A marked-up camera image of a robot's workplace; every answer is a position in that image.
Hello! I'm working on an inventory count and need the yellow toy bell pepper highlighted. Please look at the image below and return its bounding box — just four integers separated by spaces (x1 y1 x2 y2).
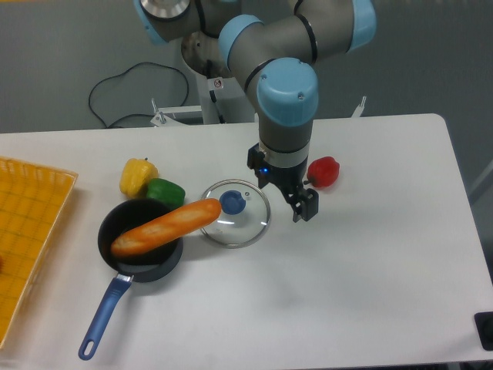
119 158 159 199

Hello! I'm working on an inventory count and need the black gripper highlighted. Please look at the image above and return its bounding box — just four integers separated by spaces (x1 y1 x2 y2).
246 143 319 223

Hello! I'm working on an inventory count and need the red toy bell pepper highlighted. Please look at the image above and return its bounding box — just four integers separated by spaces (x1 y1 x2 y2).
304 156 340 188

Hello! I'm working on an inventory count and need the green toy bell pepper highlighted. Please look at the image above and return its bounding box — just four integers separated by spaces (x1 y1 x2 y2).
146 178 186 209

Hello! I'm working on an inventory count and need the toy baguette bread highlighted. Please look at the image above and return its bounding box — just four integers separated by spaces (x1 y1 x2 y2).
110 198 222 258

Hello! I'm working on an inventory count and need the black saucepan blue handle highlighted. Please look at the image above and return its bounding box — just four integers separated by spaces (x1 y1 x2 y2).
79 199 183 361

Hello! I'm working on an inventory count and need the black cable on floor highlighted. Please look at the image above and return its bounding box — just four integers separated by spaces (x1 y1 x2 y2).
88 61 190 129

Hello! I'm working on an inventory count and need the black object at table corner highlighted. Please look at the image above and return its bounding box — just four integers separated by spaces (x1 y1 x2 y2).
474 311 493 352

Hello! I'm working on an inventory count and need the yellow woven basket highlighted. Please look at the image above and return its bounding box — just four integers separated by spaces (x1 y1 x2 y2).
1 156 78 347

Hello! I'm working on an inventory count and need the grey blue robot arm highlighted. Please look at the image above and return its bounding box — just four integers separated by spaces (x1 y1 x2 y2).
134 1 377 221

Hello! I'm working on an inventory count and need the glass pot lid blue knob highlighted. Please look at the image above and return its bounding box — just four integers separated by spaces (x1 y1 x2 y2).
200 179 272 249

